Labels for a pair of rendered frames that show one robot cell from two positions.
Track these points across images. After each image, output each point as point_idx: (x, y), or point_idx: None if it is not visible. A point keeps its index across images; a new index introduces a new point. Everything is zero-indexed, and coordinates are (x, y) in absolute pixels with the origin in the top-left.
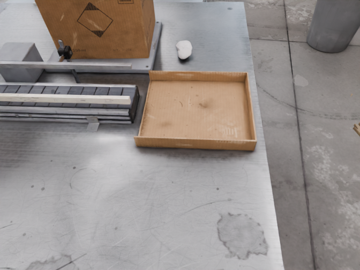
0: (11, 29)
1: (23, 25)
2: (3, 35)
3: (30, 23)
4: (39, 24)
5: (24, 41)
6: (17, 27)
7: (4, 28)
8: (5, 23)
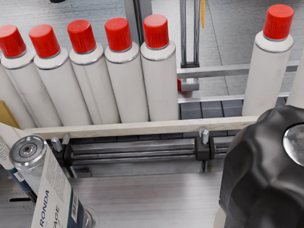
0: (250, 10)
1: (262, 4)
2: (249, 19)
3: (269, 1)
4: (284, 1)
5: (294, 25)
6: (256, 7)
7: (238, 11)
8: (230, 4)
